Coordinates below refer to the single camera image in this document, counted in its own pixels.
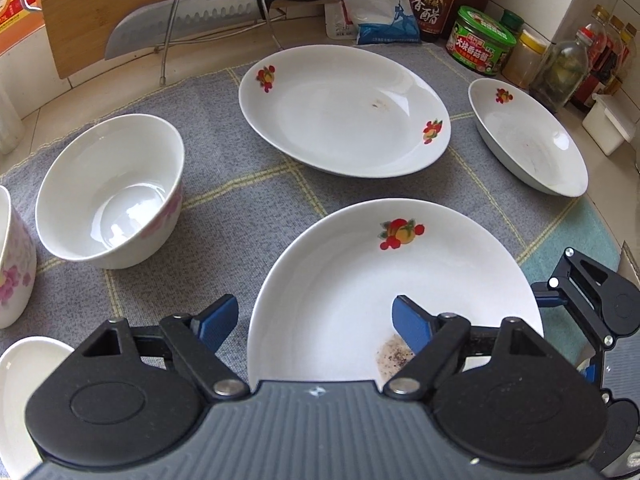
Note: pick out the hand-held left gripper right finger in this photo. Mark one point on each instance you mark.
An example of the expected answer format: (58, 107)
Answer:
(407, 320)

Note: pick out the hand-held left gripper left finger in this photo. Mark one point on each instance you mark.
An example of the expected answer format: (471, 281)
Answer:
(220, 317)

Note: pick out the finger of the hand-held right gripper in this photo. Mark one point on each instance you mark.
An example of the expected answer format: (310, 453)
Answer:
(547, 297)
(602, 375)

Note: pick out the white pink floral bowl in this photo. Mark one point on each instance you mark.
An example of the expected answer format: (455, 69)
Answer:
(100, 195)

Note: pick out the grey and teal checked towel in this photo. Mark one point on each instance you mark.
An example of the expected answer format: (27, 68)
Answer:
(240, 175)

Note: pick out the small white fruit print plate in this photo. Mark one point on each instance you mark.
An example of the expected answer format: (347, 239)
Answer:
(530, 140)

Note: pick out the white plastic container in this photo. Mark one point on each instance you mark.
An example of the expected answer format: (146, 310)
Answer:
(605, 127)

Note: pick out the floral white cup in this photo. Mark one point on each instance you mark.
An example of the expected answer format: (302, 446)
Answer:
(17, 270)

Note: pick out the plain white dish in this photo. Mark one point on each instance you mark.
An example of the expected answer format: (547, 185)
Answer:
(20, 390)

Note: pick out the large white fruit print plate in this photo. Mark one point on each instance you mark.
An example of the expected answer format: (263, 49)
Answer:
(340, 110)

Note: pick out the clear glass bottle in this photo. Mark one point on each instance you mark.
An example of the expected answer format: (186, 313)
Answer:
(560, 70)

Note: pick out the yellow lid jar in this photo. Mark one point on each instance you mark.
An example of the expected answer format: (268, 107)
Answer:
(522, 62)

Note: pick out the red label sauce bottle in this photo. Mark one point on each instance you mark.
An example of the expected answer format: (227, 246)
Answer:
(595, 50)

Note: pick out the yellow cap sauce bottle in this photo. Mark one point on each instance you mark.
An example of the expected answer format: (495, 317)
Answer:
(614, 50)
(629, 50)

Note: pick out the green round can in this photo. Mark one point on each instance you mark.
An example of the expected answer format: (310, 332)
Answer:
(480, 42)

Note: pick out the green cap jar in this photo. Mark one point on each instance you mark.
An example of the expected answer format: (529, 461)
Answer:
(512, 20)

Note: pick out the blue white salt bag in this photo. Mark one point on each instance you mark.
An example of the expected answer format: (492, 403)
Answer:
(380, 15)

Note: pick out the dark vinegar bottle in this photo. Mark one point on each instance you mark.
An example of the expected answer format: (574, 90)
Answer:
(432, 10)

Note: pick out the orange cooking wine jug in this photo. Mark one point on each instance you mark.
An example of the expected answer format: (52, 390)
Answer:
(15, 10)

